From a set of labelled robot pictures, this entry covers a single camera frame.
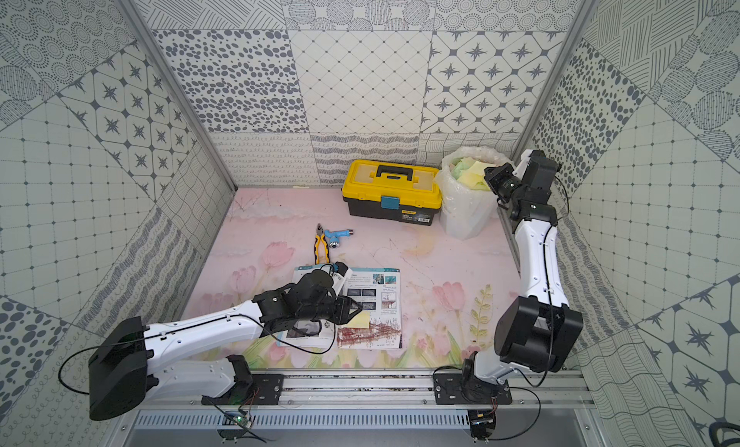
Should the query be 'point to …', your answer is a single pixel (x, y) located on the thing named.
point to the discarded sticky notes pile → (470, 172)
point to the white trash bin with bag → (467, 206)
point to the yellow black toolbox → (392, 191)
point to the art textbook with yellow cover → (377, 291)
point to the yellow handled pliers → (320, 238)
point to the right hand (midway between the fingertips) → (483, 170)
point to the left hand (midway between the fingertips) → (359, 299)
